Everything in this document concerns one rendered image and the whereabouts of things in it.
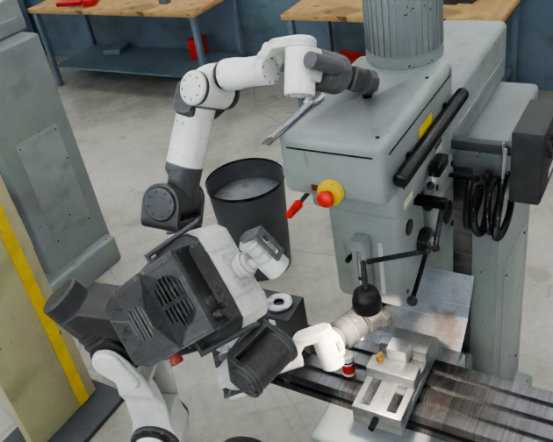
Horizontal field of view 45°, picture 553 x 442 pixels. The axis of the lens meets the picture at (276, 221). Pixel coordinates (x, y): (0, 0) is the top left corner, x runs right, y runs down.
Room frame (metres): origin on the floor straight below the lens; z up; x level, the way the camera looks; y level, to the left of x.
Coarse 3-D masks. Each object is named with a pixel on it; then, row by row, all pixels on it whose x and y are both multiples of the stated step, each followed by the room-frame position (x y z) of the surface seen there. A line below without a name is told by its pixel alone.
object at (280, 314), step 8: (272, 296) 1.69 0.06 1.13; (280, 296) 1.68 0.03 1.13; (288, 296) 1.67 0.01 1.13; (296, 296) 1.68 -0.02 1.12; (272, 304) 1.65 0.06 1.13; (280, 304) 1.66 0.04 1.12; (288, 304) 1.63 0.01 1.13; (296, 304) 1.64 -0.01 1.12; (304, 304) 1.67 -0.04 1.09; (272, 312) 1.62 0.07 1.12; (280, 312) 1.61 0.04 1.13; (288, 312) 1.61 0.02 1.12; (296, 312) 1.62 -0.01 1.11; (304, 312) 1.66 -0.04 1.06; (272, 320) 1.60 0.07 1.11; (280, 320) 1.59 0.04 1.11; (288, 320) 1.58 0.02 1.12; (296, 320) 1.61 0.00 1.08; (304, 320) 1.66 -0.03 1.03; (280, 328) 1.59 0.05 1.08; (288, 328) 1.58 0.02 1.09; (296, 328) 1.61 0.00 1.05; (304, 328) 1.65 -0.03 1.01
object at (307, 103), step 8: (312, 96) 1.49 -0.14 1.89; (320, 96) 1.47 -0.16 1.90; (304, 104) 1.44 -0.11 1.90; (312, 104) 1.45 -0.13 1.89; (296, 112) 1.41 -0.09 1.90; (304, 112) 1.41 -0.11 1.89; (288, 120) 1.38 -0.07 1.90; (296, 120) 1.38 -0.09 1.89; (280, 128) 1.34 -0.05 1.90; (272, 136) 1.31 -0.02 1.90; (264, 144) 1.29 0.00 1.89
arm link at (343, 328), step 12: (336, 324) 1.35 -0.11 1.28; (348, 324) 1.34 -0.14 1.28; (336, 336) 1.31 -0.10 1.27; (348, 336) 1.32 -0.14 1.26; (312, 348) 1.33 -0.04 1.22; (324, 348) 1.29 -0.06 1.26; (336, 348) 1.30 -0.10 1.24; (348, 348) 1.32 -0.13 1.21; (324, 360) 1.28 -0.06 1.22; (336, 360) 1.28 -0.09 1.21
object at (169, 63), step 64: (64, 0) 7.22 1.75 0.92; (128, 0) 6.91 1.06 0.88; (192, 0) 6.47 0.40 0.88; (320, 0) 5.73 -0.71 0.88; (448, 0) 5.01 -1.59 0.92; (512, 0) 4.85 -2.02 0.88; (64, 64) 7.32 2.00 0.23; (128, 64) 6.93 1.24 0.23; (192, 64) 6.57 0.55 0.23; (512, 64) 5.08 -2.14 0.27
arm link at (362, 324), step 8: (352, 312) 1.38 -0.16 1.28; (384, 312) 1.38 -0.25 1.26; (352, 320) 1.36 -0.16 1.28; (360, 320) 1.36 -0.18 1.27; (368, 320) 1.37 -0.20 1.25; (376, 320) 1.37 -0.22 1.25; (384, 320) 1.37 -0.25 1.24; (360, 328) 1.34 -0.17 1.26; (368, 328) 1.37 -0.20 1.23; (376, 328) 1.37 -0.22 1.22; (360, 336) 1.33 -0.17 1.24
